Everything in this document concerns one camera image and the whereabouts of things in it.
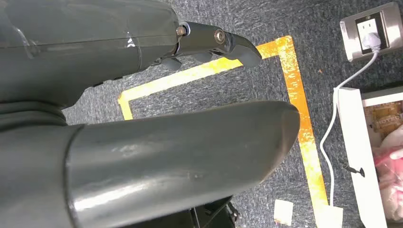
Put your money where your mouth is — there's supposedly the yellow floor tape outline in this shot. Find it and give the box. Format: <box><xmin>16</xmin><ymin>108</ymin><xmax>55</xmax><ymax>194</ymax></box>
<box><xmin>118</xmin><ymin>35</ymin><xmax>330</xmax><ymax>215</ymax></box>

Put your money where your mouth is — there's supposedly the black robot body part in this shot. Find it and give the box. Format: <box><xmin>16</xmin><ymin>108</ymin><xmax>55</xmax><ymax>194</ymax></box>
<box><xmin>185</xmin><ymin>195</ymin><xmax>240</xmax><ymax>228</ymax></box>

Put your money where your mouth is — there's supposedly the white paper square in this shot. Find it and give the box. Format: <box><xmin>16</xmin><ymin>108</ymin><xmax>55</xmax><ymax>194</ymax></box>
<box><xmin>273</xmin><ymin>199</ymin><xmax>294</xmax><ymax>227</ymax></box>

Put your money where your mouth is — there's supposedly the silver floor socket box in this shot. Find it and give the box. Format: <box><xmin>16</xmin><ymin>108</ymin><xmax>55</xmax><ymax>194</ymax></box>
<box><xmin>339</xmin><ymin>1</ymin><xmax>403</xmax><ymax>63</ymax></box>

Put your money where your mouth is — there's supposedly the white open tray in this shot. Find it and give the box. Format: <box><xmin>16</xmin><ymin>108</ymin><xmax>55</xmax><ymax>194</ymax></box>
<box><xmin>336</xmin><ymin>87</ymin><xmax>403</xmax><ymax>228</ymax></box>

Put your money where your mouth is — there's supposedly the black screw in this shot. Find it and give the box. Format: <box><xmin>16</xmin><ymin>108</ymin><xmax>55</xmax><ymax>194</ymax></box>
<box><xmin>339</xmin><ymin>159</ymin><xmax>366</xmax><ymax>178</ymax></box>

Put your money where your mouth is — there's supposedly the white power adapter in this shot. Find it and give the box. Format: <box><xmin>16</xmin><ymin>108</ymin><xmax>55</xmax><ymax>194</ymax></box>
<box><xmin>317</xmin><ymin>205</ymin><xmax>344</xmax><ymax>228</ymax></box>

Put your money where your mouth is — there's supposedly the stack of hotel cards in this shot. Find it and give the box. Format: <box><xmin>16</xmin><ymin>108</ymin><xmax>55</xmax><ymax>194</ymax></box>
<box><xmin>364</xmin><ymin>101</ymin><xmax>403</xmax><ymax>141</ymax></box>

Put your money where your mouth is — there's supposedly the pink plastic bag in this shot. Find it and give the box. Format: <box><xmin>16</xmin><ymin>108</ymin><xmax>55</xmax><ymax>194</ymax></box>
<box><xmin>373</xmin><ymin>125</ymin><xmax>403</xmax><ymax>222</ymax></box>

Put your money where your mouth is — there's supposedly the white plug and cable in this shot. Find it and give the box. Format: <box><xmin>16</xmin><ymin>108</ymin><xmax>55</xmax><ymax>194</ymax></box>
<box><xmin>319</xmin><ymin>31</ymin><xmax>383</xmax><ymax>210</ymax></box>

